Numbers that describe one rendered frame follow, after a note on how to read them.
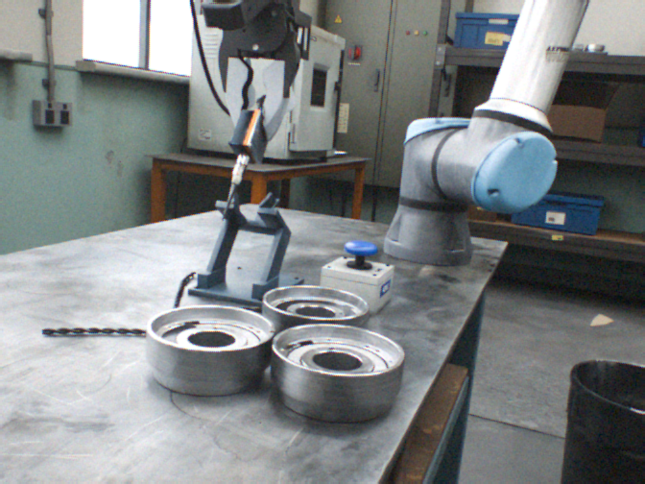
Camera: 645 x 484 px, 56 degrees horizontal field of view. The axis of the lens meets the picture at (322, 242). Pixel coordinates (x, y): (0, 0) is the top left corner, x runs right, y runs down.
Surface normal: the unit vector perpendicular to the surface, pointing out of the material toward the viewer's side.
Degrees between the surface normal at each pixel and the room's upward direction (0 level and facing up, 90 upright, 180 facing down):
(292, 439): 0
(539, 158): 97
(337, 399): 90
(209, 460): 0
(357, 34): 90
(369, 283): 90
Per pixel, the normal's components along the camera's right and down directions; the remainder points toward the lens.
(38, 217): 0.93, 0.15
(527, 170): 0.39, 0.34
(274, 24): -0.33, 0.17
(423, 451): 0.09, -0.98
